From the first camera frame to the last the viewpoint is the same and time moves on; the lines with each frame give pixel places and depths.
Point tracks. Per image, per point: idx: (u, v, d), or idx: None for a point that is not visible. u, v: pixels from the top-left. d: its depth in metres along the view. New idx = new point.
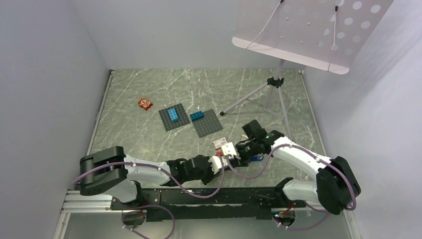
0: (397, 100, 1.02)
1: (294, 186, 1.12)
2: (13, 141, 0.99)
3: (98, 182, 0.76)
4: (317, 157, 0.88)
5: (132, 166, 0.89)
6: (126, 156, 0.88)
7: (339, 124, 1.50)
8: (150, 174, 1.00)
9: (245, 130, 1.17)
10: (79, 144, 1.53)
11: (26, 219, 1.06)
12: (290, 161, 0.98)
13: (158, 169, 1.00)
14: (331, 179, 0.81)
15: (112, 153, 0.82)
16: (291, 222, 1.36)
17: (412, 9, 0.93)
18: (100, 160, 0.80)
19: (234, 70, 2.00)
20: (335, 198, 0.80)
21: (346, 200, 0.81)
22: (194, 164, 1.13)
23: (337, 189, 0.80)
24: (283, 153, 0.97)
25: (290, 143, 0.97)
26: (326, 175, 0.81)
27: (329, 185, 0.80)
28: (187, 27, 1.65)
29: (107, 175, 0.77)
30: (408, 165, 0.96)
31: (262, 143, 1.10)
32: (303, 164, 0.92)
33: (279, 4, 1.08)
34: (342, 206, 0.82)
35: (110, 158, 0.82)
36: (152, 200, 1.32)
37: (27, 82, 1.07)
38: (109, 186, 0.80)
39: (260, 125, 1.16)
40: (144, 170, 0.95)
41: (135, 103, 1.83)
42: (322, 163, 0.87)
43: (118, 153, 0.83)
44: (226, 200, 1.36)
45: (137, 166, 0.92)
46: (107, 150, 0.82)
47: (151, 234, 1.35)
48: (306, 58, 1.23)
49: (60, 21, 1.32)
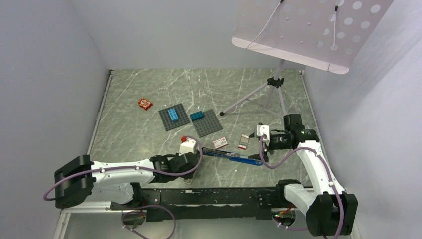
0: (397, 100, 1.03)
1: (296, 190, 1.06)
2: (13, 140, 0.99)
3: (66, 194, 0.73)
4: (332, 181, 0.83)
5: (101, 171, 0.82)
6: (94, 164, 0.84)
7: (339, 124, 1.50)
8: (127, 178, 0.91)
9: (284, 120, 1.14)
10: (79, 144, 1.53)
11: (25, 219, 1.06)
12: (307, 171, 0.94)
13: (137, 168, 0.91)
14: (329, 208, 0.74)
15: (77, 163, 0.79)
16: (291, 222, 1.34)
17: (412, 8, 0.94)
18: (68, 172, 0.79)
19: (233, 70, 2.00)
20: (320, 224, 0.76)
21: (328, 230, 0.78)
22: (186, 160, 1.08)
23: (328, 218, 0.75)
24: (306, 159, 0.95)
25: (318, 152, 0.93)
26: (327, 202, 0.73)
27: (324, 213, 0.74)
28: (187, 27, 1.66)
29: (73, 185, 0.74)
30: (408, 165, 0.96)
31: (292, 134, 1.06)
32: (315, 180, 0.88)
33: (279, 4, 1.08)
34: (321, 232, 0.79)
35: (76, 168, 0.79)
36: (153, 200, 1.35)
37: (27, 81, 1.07)
38: (81, 196, 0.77)
39: (301, 123, 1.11)
40: (117, 174, 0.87)
41: (135, 103, 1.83)
42: (332, 189, 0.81)
43: (83, 161, 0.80)
44: (226, 200, 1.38)
45: (108, 171, 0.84)
46: (72, 162, 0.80)
47: (151, 234, 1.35)
48: (306, 58, 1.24)
49: (60, 21, 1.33)
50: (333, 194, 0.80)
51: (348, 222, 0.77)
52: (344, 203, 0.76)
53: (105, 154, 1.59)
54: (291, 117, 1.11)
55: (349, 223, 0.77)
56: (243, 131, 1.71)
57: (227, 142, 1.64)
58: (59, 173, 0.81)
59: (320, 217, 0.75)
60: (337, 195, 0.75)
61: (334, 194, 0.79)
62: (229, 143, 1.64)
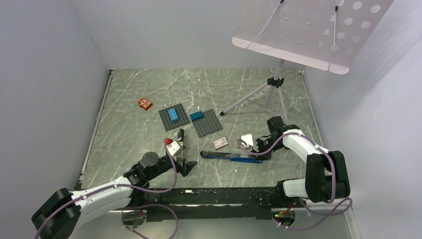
0: (397, 100, 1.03)
1: (293, 181, 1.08)
2: (13, 140, 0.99)
3: (56, 231, 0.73)
4: (317, 145, 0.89)
5: (83, 198, 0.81)
6: (74, 193, 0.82)
7: (338, 124, 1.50)
8: (108, 197, 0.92)
9: (267, 123, 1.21)
10: (79, 145, 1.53)
11: (25, 220, 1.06)
12: (296, 150, 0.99)
13: (115, 185, 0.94)
14: (321, 166, 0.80)
15: (57, 197, 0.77)
16: (291, 222, 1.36)
17: (412, 8, 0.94)
18: (49, 209, 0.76)
19: (233, 70, 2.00)
20: (317, 185, 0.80)
21: (327, 190, 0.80)
22: (144, 166, 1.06)
23: (322, 176, 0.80)
24: (291, 140, 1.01)
25: (300, 133, 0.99)
26: (317, 160, 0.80)
27: (317, 173, 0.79)
28: (186, 27, 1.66)
29: (58, 222, 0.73)
30: (408, 165, 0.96)
31: (276, 131, 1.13)
32: (303, 153, 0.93)
33: (279, 4, 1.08)
34: (323, 197, 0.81)
35: (56, 203, 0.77)
36: (152, 200, 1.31)
37: (27, 82, 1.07)
38: (70, 227, 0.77)
39: (282, 121, 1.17)
40: (100, 195, 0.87)
41: (135, 103, 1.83)
42: (319, 151, 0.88)
43: (61, 195, 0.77)
44: (226, 200, 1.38)
45: (89, 196, 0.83)
46: (51, 198, 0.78)
47: (151, 234, 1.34)
48: (306, 58, 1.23)
49: (60, 22, 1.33)
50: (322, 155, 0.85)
51: (343, 179, 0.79)
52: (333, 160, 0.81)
53: (105, 154, 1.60)
54: (273, 118, 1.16)
55: (344, 179, 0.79)
56: (243, 131, 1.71)
57: (227, 142, 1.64)
58: (40, 213, 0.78)
59: (315, 178, 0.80)
60: (325, 153, 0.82)
61: (323, 154, 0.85)
62: (229, 143, 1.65)
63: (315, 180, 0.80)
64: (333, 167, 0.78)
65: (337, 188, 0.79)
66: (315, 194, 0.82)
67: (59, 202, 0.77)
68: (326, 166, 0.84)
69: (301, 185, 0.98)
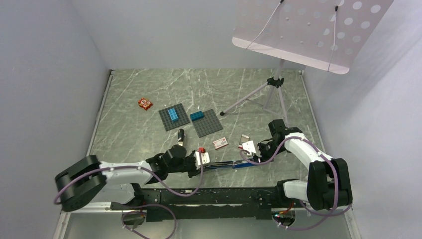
0: (398, 99, 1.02)
1: (293, 182, 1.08)
2: (13, 140, 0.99)
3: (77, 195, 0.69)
4: (318, 151, 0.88)
5: (110, 170, 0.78)
6: (103, 163, 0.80)
7: (338, 124, 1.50)
8: (128, 176, 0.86)
9: (268, 126, 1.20)
10: (79, 144, 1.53)
11: (25, 220, 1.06)
12: (297, 155, 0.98)
13: (139, 168, 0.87)
14: (324, 175, 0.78)
15: (86, 163, 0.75)
16: (291, 222, 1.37)
17: (413, 8, 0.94)
18: (75, 172, 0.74)
19: (233, 70, 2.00)
20: (320, 194, 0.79)
21: (330, 198, 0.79)
22: (170, 155, 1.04)
23: (325, 184, 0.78)
24: (292, 144, 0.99)
25: (302, 137, 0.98)
26: (320, 168, 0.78)
27: (320, 182, 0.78)
28: (186, 27, 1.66)
29: (82, 186, 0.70)
30: (409, 164, 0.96)
31: (278, 133, 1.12)
32: (305, 158, 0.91)
33: (279, 4, 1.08)
34: (325, 205, 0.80)
35: (83, 168, 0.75)
36: (152, 200, 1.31)
37: (27, 82, 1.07)
38: (92, 197, 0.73)
39: (283, 124, 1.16)
40: (126, 173, 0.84)
41: (135, 103, 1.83)
42: (321, 158, 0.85)
43: (91, 161, 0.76)
44: (226, 200, 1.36)
45: (116, 170, 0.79)
46: (79, 161, 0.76)
47: (151, 234, 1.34)
48: (306, 58, 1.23)
49: (60, 23, 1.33)
50: (324, 162, 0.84)
51: (345, 186, 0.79)
52: (336, 169, 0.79)
53: (105, 154, 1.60)
54: (274, 122, 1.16)
55: (347, 188, 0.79)
56: (243, 131, 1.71)
57: (227, 142, 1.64)
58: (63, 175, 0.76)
59: (317, 185, 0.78)
60: (327, 161, 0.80)
61: (325, 162, 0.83)
62: (229, 143, 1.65)
63: (317, 188, 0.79)
64: (336, 176, 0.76)
65: (339, 196, 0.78)
66: (317, 201, 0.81)
67: (86, 168, 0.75)
68: (328, 173, 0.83)
69: (301, 189, 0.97)
